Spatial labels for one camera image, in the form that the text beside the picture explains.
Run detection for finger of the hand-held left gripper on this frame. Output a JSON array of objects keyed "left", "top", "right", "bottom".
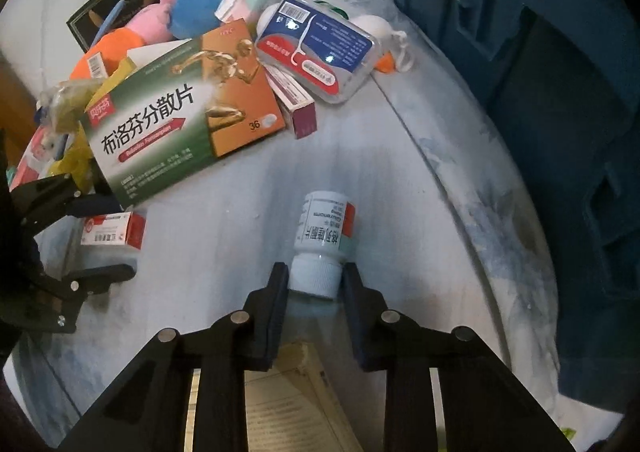
[
  {"left": 11, "top": 172, "right": 126, "bottom": 234},
  {"left": 0, "top": 263, "right": 139, "bottom": 334}
]

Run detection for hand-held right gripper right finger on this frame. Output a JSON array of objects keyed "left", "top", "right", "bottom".
[{"left": 341, "top": 262, "right": 581, "bottom": 452}]

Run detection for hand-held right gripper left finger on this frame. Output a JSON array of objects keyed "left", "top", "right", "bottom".
[{"left": 56, "top": 262, "right": 291, "bottom": 452}]

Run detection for white medicine bottle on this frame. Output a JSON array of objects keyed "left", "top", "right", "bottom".
[{"left": 290, "top": 189, "right": 357, "bottom": 301}]

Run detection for blue plastic crate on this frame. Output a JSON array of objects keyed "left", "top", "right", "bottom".
[{"left": 359, "top": 0, "right": 640, "bottom": 398}]

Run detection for pink white packet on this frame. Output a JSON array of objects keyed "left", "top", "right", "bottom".
[{"left": 9, "top": 126, "right": 68, "bottom": 188}]

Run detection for yellow packet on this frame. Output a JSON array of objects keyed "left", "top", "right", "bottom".
[{"left": 54, "top": 129, "right": 103, "bottom": 190}]

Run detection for red white small box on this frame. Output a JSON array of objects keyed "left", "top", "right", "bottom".
[{"left": 80, "top": 211, "right": 147, "bottom": 251}]

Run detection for open book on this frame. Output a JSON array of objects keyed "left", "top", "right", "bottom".
[{"left": 185, "top": 341, "right": 366, "bottom": 452}]

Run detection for crumpled clear plastic bag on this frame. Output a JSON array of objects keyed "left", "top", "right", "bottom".
[{"left": 35, "top": 79, "right": 117, "bottom": 134}]

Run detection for green orange medicine box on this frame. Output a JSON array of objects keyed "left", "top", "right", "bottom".
[{"left": 80, "top": 18, "right": 287, "bottom": 209}]

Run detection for pink pig plush orange dress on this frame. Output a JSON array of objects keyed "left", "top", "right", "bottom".
[{"left": 70, "top": 0, "right": 183, "bottom": 82}]

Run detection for light blue stick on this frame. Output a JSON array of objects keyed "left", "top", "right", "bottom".
[{"left": 89, "top": 0, "right": 127, "bottom": 49}]

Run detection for maroon small box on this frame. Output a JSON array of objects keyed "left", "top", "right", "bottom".
[{"left": 262, "top": 63, "right": 319, "bottom": 140}]

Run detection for pink pig plush blue clothes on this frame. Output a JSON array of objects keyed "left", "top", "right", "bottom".
[{"left": 170, "top": 0, "right": 251, "bottom": 40}]

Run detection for clear dental floss pick box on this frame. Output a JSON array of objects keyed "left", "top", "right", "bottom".
[{"left": 254, "top": 0, "right": 385, "bottom": 106}]

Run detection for white duck toy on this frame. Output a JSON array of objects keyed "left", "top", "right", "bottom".
[{"left": 349, "top": 15, "right": 414, "bottom": 74}]

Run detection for green round item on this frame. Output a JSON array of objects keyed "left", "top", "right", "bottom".
[{"left": 318, "top": 0, "right": 352, "bottom": 19}]

